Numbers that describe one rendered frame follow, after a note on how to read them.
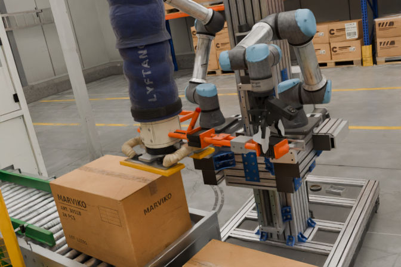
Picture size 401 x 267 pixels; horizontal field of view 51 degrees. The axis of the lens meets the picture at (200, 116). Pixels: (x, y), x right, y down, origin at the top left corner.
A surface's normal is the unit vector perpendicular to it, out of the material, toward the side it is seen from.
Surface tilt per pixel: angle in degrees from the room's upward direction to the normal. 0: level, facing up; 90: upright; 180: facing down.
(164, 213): 90
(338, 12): 90
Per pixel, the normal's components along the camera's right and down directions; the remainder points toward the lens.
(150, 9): 0.47, -0.11
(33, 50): 0.83, 0.00
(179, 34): -0.53, 0.31
